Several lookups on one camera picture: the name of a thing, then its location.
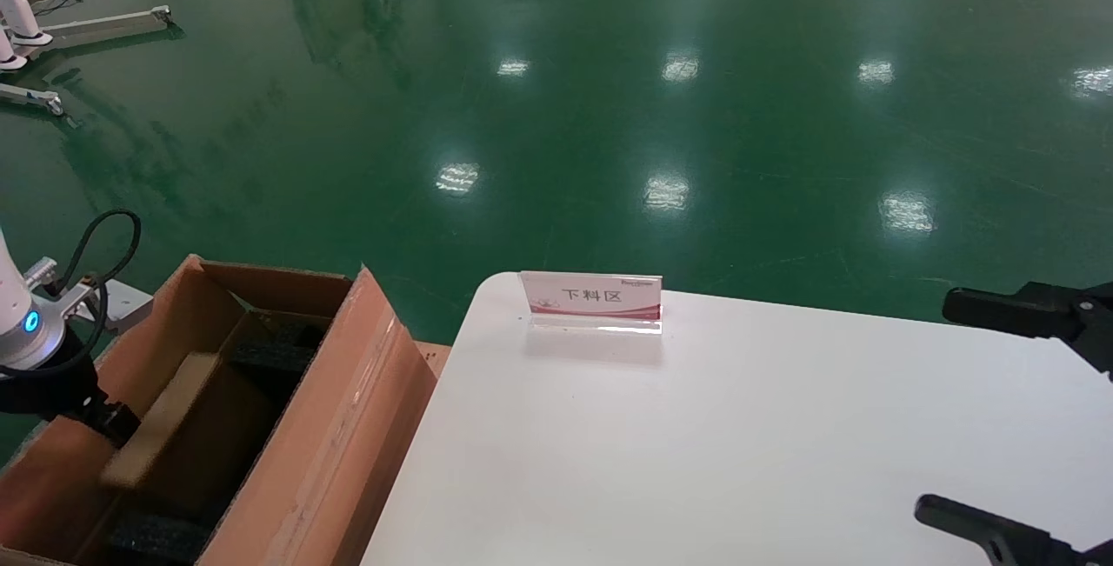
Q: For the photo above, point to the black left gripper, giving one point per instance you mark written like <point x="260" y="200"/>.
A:
<point x="52" y="388"/>

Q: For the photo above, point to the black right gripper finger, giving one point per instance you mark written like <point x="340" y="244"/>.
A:
<point x="983" y="529"/>
<point x="1026" y="309"/>

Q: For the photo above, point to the small cardboard box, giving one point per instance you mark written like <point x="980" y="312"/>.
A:
<point x="165" y="418"/>

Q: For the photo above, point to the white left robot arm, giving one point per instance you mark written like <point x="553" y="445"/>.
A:
<point x="13" y="288"/>

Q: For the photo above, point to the large cardboard box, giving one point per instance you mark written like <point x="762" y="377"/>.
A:
<point x="348" y="427"/>

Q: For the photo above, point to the black foam block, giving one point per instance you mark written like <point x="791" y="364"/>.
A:
<point x="161" y="538"/>
<point x="291" y="349"/>

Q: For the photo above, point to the grey metal robot stand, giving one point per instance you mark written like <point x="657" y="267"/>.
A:
<point x="104" y="24"/>

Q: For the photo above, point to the acrylic sign holder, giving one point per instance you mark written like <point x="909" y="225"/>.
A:
<point x="600" y="298"/>

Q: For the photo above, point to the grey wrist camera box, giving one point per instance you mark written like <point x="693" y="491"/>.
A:
<point x="113" y="301"/>

